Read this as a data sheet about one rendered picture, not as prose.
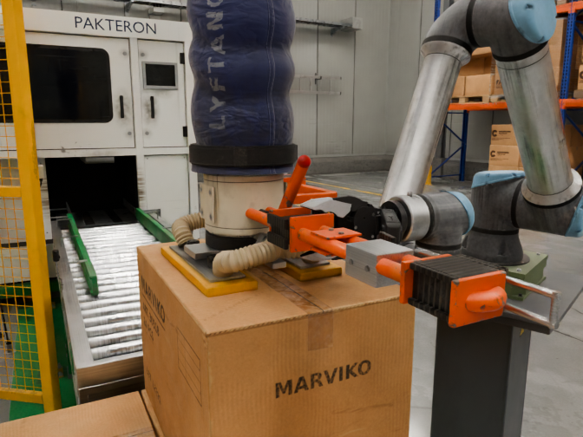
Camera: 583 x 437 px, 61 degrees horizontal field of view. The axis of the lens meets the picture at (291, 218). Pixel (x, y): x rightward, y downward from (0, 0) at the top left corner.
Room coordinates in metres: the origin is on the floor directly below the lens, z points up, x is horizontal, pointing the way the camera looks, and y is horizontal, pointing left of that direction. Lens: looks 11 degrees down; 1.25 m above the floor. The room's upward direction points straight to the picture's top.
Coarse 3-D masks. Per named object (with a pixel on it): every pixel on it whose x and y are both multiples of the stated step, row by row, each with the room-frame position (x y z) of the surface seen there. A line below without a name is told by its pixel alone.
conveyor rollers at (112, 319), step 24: (72, 240) 2.91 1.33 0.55; (96, 240) 2.95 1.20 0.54; (120, 240) 2.93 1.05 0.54; (144, 240) 2.92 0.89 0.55; (72, 264) 2.40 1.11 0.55; (96, 264) 2.44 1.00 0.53; (120, 264) 2.41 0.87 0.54; (120, 288) 2.07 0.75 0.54; (96, 312) 1.77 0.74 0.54; (120, 312) 1.81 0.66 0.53; (96, 336) 1.54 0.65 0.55; (120, 336) 1.55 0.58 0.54
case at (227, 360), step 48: (144, 288) 1.14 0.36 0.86; (192, 288) 0.89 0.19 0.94; (288, 288) 0.89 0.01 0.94; (336, 288) 0.89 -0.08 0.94; (384, 288) 0.89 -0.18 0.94; (144, 336) 1.18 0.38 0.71; (192, 336) 0.76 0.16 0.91; (240, 336) 0.71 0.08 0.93; (288, 336) 0.75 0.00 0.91; (336, 336) 0.79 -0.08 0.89; (384, 336) 0.83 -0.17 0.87; (192, 384) 0.77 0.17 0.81; (240, 384) 0.71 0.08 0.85; (288, 384) 0.75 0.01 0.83; (336, 384) 0.79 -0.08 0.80; (384, 384) 0.83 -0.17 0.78; (192, 432) 0.78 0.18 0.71; (240, 432) 0.71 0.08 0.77; (288, 432) 0.74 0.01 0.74; (336, 432) 0.79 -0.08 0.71; (384, 432) 0.84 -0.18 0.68
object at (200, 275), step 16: (192, 240) 1.07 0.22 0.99; (176, 256) 1.05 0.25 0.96; (208, 256) 0.94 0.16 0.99; (192, 272) 0.93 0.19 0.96; (208, 272) 0.91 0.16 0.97; (240, 272) 0.91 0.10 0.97; (208, 288) 0.84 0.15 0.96; (224, 288) 0.85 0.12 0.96; (240, 288) 0.87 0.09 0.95; (256, 288) 0.88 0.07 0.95
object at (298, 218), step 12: (276, 216) 0.81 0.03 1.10; (288, 216) 0.85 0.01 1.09; (300, 216) 0.79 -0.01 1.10; (312, 216) 0.80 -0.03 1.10; (324, 216) 0.81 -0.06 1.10; (276, 228) 0.82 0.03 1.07; (288, 228) 0.78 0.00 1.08; (300, 228) 0.79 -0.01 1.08; (312, 228) 0.80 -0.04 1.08; (276, 240) 0.81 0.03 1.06; (288, 240) 0.78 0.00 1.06; (300, 240) 0.79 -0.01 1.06
